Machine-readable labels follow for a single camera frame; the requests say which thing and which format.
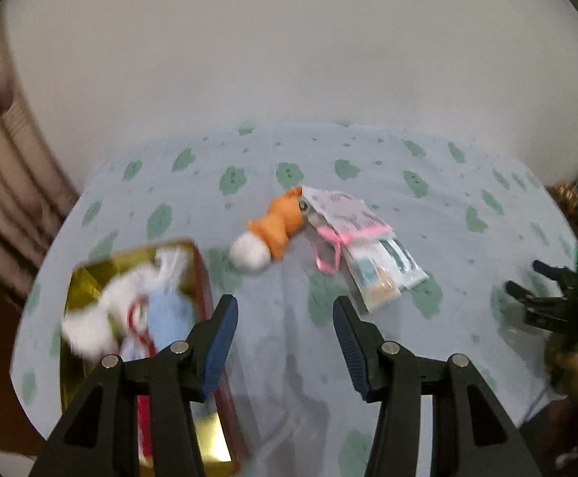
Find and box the light blue towel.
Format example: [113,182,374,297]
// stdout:
[148,287,196,352]

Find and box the white fluffy plush cloth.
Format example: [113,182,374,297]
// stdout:
[61,246,194,363]

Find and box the red white sock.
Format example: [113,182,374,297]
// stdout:
[119,295,156,362]

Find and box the red gold toffee tin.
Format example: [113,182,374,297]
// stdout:
[35,239,247,476]

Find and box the green white wipes packet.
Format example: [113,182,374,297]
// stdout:
[343,235,428,313]

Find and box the orange plush toy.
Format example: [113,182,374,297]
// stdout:
[228,186,305,272]

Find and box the pink ribbon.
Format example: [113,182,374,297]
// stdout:
[313,225,392,273]

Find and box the beige patterned curtain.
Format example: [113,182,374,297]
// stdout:
[0,8,82,309]

